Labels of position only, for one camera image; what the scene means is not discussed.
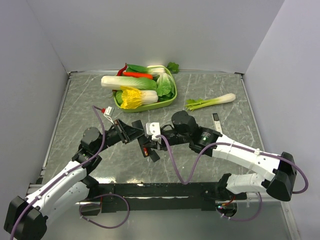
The bok choy in tray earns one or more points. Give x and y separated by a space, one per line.
154 71

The black remote control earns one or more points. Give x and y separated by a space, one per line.
150 145

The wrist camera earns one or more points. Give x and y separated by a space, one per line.
153 129
107 113

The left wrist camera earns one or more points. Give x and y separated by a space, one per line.
107 113

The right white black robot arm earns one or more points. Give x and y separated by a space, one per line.
270 173

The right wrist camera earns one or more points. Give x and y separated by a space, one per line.
153 129

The yellow leaf cabbage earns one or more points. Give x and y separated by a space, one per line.
133 98

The celery stalk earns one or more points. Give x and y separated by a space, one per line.
195 104

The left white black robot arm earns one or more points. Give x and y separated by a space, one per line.
29 218

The red green battery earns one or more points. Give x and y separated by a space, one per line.
145 152

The long white green cabbage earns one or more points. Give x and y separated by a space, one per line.
116 82

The white remote battery cover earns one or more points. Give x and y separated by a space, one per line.
216 122

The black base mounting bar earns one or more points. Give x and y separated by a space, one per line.
114 197

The green lettuce leaf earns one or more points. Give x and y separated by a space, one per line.
165 86

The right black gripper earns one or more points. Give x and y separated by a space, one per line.
163 147

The green plastic tray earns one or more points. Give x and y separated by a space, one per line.
162 102

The dark red chili pepper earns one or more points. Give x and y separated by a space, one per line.
120 72

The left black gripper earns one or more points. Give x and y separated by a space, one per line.
128 132

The orange red chili pepper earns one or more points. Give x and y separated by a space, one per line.
137 75

